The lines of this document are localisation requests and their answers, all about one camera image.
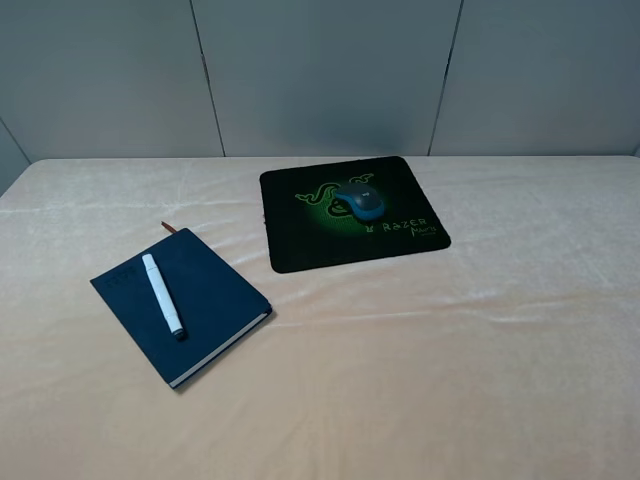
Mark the dark blue notebook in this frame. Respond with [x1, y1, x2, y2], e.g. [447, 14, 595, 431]
[91, 228, 272, 389]

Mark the black green mouse pad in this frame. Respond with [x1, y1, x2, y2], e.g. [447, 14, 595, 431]
[260, 156, 451, 274]

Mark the beige tablecloth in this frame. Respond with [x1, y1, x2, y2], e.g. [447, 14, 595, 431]
[1, 156, 639, 479]

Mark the black blue computer mouse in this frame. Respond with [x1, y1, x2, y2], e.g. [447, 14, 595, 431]
[334, 183, 386, 222]

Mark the white marker pen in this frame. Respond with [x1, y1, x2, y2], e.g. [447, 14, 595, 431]
[142, 253, 186, 341]

